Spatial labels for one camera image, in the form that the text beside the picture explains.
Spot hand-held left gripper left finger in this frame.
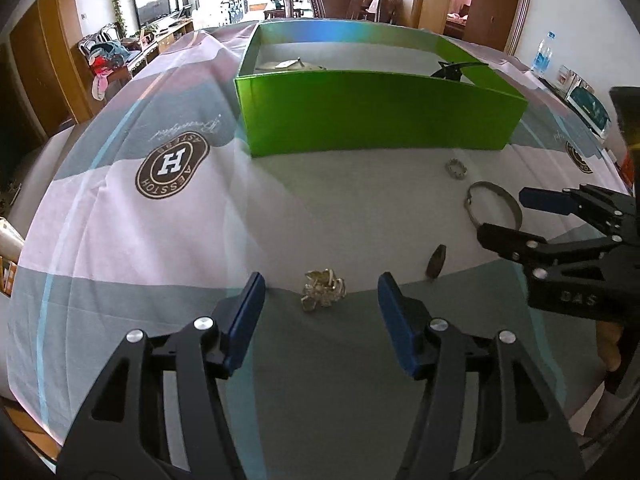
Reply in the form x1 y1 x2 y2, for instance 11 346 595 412
56 272 267 480

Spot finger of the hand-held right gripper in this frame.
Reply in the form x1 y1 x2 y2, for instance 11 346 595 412
476 222 626 281
519 184 629 234

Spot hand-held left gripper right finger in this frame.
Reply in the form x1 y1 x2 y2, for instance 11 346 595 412
377 272 586 480

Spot thin metal bangle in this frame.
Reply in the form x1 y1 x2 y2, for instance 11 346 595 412
464 181 524 232

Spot black wristwatch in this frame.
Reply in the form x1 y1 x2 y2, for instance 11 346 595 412
430 59 489 81

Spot green cardboard box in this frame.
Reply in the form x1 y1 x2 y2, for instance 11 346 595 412
235 20 529 159

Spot white wristwatch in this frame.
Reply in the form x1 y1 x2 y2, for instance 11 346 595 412
255 57 327 74

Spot person's right hand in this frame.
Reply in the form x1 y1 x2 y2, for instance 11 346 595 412
596 321 624 372

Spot small oval pendant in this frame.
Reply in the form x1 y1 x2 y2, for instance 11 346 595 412
425 244 448 279

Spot white and red box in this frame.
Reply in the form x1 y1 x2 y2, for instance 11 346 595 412
552 65 589 97

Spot plastic water bottle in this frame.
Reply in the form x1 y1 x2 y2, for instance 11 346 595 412
530 31 555 79

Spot brown wooden room door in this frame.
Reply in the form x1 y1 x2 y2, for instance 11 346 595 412
469 0 527 54

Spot cardboard carton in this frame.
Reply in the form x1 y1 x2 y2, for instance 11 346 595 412
0 217 26 302

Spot wooden armchair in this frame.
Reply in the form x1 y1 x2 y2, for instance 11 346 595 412
77 25 153 102

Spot wooden television cabinet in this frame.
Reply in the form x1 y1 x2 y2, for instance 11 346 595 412
127 17 196 62

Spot pile of colourful clothes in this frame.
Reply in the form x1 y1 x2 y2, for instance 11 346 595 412
86 40 132 101

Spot flat screen television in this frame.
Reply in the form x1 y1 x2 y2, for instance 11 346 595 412
131 0 180 29

